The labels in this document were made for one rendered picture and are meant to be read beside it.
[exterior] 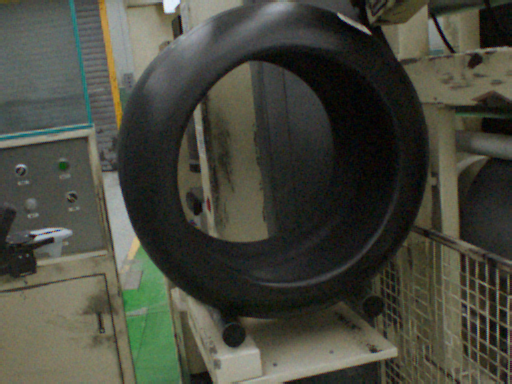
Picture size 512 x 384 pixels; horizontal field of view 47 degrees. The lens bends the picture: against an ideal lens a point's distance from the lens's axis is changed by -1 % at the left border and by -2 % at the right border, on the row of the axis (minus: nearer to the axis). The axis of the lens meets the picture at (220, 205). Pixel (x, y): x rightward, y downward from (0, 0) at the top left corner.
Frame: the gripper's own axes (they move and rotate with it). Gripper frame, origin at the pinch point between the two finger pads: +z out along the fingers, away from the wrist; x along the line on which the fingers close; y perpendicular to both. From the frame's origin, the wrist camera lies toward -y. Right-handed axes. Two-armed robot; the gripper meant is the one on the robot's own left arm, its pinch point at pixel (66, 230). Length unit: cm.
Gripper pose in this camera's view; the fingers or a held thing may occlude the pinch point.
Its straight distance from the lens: 141.5
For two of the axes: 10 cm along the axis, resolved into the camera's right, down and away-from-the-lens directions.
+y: 0.6, 9.4, 3.3
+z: 8.8, -2.0, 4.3
